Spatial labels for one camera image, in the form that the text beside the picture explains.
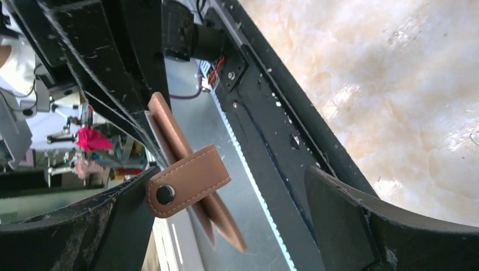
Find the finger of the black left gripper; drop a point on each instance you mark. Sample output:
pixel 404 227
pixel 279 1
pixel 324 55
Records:
pixel 110 52

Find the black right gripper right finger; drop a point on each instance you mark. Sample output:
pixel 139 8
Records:
pixel 393 239

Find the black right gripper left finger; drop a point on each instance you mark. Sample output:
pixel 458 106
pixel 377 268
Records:
pixel 107 231

